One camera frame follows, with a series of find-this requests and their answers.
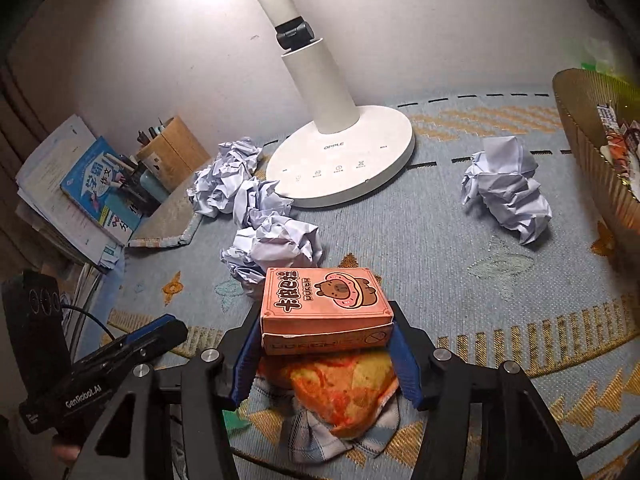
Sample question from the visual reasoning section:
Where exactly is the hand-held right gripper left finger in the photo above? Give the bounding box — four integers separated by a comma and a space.
80, 310, 266, 480

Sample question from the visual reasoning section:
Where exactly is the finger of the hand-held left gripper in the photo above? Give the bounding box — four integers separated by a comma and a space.
70, 313, 190, 391

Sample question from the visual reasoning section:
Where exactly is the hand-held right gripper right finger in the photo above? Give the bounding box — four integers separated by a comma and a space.
387, 302, 583, 480

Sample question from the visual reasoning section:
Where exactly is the orange cartoon cardboard box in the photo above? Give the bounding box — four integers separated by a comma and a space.
260, 266, 396, 357

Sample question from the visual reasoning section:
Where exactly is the gold ribbed glass bowl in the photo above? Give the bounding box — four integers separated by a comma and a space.
552, 67, 640, 261

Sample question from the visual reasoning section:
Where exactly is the torn orange cartoon package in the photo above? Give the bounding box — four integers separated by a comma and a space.
597, 102, 640, 173

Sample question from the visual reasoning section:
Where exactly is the person's left hand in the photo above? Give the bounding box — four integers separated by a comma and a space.
51, 432, 88, 465

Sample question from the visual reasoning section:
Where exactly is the orange snack packet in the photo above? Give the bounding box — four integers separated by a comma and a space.
270, 350, 401, 441

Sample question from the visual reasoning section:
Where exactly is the blue patterned woven table mat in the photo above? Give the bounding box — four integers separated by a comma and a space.
65, 92, 640, 480

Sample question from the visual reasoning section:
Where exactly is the plaid cloth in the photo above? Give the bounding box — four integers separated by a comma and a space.
282, 400, 401, 463

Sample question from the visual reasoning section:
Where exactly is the beige woven mat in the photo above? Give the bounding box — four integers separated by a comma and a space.
127, 187, 206, 248

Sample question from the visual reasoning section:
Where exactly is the stack of white papers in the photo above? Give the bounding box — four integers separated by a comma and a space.
15, 114, 126, 268

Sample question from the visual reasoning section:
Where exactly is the teal pen cup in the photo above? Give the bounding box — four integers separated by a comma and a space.
107, 155, 168, 216

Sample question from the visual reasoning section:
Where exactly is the cardboard pen holder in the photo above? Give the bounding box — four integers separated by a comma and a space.
136, 116, 211, 191

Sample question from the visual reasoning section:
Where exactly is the white desk lamp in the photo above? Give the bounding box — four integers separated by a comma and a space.
230, 0, 416, 209

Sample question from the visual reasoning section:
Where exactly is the bundle of pens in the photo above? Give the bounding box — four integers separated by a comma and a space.
137, 117, 173, 147

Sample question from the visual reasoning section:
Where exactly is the black cable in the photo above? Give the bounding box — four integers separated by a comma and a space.
59, 304, 128, 348

